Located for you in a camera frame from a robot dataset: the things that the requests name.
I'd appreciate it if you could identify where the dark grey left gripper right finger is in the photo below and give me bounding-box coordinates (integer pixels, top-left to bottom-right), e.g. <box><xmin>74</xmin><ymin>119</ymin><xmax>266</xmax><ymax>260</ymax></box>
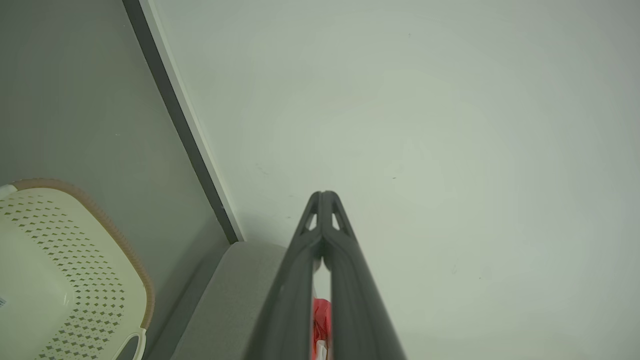
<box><xmin>322</xmin><ymin>190</ymin><xmax>407</xmax><ymax>360</ymax></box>

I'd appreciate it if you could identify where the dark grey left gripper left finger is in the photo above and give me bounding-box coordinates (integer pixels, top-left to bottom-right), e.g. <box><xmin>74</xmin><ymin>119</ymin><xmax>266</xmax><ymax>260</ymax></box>
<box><xmin>244</xmin><ymin>191</ymin><xmax>327</xmax><ymax>360</ymax></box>

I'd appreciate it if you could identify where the red clothing item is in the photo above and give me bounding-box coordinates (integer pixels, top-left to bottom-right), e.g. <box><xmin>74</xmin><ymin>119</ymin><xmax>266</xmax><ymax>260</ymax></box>
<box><xmin>312</xmin><ymin>298</ymin><xmax>332</xmax><ymax>360</ymax></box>

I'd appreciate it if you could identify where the grey fabric sofa seat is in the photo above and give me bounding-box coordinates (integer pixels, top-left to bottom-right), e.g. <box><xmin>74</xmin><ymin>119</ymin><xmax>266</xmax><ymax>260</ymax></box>
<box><xmin>169</xmin><ymin>241</ymin><xmax>322</xmax><ymax>360</ymax></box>

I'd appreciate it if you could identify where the cream perforated laundry basket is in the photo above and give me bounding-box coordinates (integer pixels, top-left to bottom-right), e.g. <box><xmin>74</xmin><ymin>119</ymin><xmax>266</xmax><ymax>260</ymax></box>
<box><xmin>0</xmin><ymin>178</ymin><xmax>156</xmax><ymax>360</ymax></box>

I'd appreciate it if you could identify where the white wall baseboard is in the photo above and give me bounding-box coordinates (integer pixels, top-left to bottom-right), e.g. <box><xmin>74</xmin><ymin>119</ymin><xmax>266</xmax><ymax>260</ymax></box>
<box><xmin>122</xmin><ymin>0</ymin><xmax>246</xmax><ymax>245</ymax></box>

